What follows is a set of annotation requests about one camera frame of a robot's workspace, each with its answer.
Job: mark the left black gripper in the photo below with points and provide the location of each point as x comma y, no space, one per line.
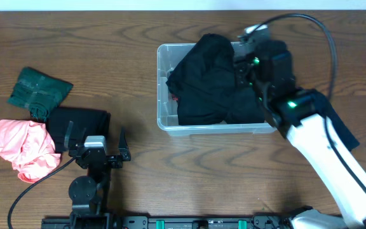
114,159

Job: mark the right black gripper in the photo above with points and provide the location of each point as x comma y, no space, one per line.
243,67

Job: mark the black cloth with tape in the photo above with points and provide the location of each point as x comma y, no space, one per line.
86,122

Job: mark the pink cloth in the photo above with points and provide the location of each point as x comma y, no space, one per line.
30,149

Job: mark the dark green cloth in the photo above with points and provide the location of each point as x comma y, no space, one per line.
38,93

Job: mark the dark navy cloth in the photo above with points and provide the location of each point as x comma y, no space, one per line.
325,109

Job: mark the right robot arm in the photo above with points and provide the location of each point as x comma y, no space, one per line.
308,122

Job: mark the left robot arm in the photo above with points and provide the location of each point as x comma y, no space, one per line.
89,193

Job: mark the clear plastic storage bin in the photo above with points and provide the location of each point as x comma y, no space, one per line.
168,56

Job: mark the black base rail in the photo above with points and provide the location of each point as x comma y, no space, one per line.
142,222

